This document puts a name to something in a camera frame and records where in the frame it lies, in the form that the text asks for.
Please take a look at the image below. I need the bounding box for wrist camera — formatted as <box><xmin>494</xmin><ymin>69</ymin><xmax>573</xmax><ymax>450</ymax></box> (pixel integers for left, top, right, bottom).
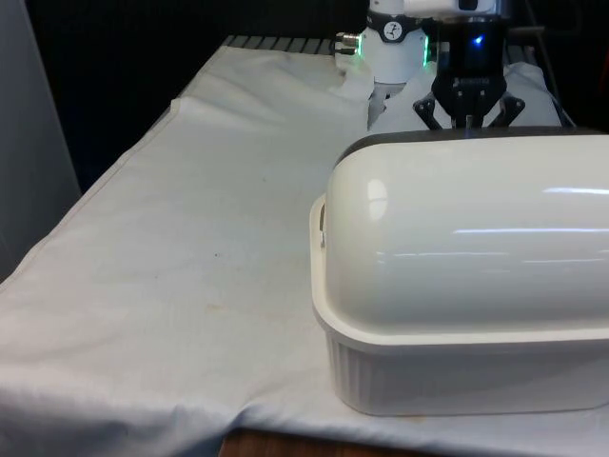
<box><xmin>403</xmin><ymin>0</ymin><xmax>499</xmax><ymax>16</ymax></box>

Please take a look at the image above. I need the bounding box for cream box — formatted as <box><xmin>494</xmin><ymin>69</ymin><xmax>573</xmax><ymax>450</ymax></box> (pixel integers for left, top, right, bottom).
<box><xmin>307</xmin><ymin>194</ymin><xmax>609</xmax><ymax>419</ymax></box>

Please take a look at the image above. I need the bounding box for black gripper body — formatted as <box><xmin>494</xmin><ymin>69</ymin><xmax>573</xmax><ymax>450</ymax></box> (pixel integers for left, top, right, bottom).
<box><xmin>431</xmin><ymin>14</ymin><xmax>511</xmax><ymax>129</ymax></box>

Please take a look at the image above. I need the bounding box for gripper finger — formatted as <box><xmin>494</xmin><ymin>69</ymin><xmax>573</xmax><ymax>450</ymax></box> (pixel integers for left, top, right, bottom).
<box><xmin>488</xmin><ymin>90</ymin><xmax>525</xmax><ymax>129</ymax></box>
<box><xmin>411</xmin><ymin>90</ymin><xmax>449</xmax><ymax>131</ymax></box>

